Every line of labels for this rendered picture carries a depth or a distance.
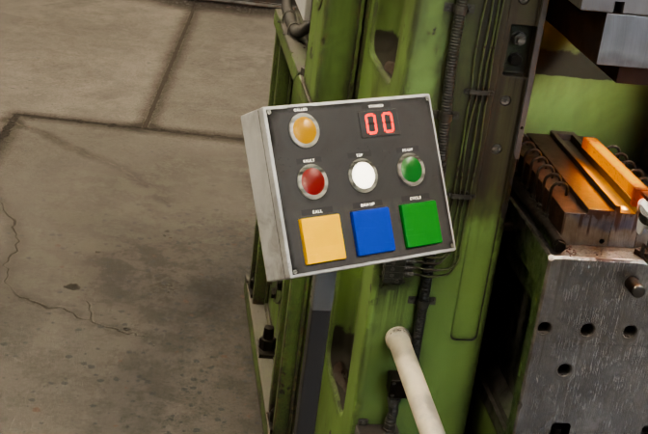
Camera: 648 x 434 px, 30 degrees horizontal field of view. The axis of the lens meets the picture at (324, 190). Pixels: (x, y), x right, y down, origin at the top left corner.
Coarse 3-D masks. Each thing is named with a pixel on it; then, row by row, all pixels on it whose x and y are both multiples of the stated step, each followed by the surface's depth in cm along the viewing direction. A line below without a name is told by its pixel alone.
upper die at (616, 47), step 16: (560, 0) 237; (560, 16) 236; (576, 16) 228; (592, 16) 220; (608, 16) 214; (624, 16) 214; (640, 16) 214; (560, 32) 236; (576, 32) 228; (592, 32) 219; (608, 32) 215; (624, 32) 215; (640, 32) 215; (592, 48) 219; (608, 48) 216; (624, 48) 216; (640, 48) 217; (608, 64) 217; (624, 64) 217; (640, 64) 218
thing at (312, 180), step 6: (312, 168) 197; (306, 174) 196; (312, 174) 197; (318, 174) 198; (306, 180) 196; (312, 180) 197; (318, 180) 197; (324, 180) 198; (306, 186) 196; (312, 186) 197; (318, 186) 197; (312, 192) 196; (318, 192) 197
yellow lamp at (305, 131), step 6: (300, 120) 197; (306, 120) 198; (294, 126) 196; (300, 126) 197; (306, 126) 197; (312, 126) 198; (294, 132) 196; (300, 132) 197; (306, 132) 197; (312, 132) 198; (300, 138) 197; (306, 138) 197; (312, 138) 198
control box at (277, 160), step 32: (416, 96) 210; (256, 128) 196; (288, 128) 196; (320, 128) 199; (352, 128) 203; (416, 128) 210; (256, 160) 198; (288, 160) 195; (320, 160) 198; (352, 160) 202; (384, 160) 205; (256, 192) 199; (288, 192) 194; (352, 192) 201; (384, 192) 204; (416, 192) 208; (288, 224) 194; (448, 224) 210; (288, 256) 193; (352, 256) 199; (384, 256) 202; (416, 256) 206
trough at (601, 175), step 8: (560, 136) 265; (568, 136) 266; (568, 144) 264; (576, 144) 263; (576, 152) 259; (584, 152) 257; (584, 160) 255; (592, 160) 253; (592, 168) 251; (600, 168) 248; (600, 176) 246; (608, 176) 244; (608, 184) 243; (616, 184) 240; (608, 192) 239; (616, 192) 239; (624, 192) 236; (616, 200) 235; (624, 200) 235; (632, 208) 231
